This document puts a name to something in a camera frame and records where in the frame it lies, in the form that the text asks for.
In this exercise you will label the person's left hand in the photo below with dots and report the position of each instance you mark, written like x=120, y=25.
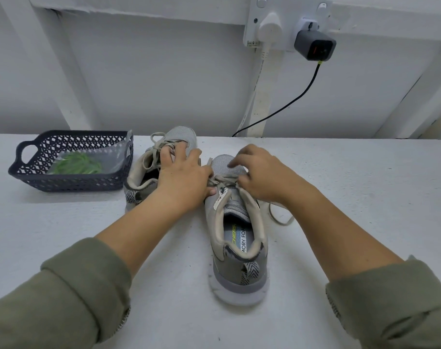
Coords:
x=184, y=181

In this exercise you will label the person's right hand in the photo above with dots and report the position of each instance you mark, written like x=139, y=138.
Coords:
x=268, y=176

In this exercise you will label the beige shoelace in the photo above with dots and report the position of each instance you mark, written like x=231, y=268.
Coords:
x=278, y=213
x=153, y=141

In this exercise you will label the gray sneaker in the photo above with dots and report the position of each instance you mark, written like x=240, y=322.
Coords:
x=239, y=276
x=184, y=134

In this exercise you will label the green shoelace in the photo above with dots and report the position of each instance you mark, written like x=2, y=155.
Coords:
x=75, y=163

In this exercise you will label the person's left forearm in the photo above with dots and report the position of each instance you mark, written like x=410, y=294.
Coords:
x=82, y=287

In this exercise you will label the person's right forearm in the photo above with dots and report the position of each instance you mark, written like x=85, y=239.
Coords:
x=373, y=280

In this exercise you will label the clear plastic bag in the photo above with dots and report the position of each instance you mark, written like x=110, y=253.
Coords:
x=117, y=152

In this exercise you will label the gray charger adapter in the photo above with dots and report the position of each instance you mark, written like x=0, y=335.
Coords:
x=315, y=43

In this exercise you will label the white plug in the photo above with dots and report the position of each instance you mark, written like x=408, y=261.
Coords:
x=270, y=26

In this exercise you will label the dark plastic lattice basket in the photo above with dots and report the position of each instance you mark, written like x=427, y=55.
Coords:
x=28, y=178

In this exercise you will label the white wall socket plate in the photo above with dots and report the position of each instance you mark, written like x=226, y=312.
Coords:
x=286, y=9

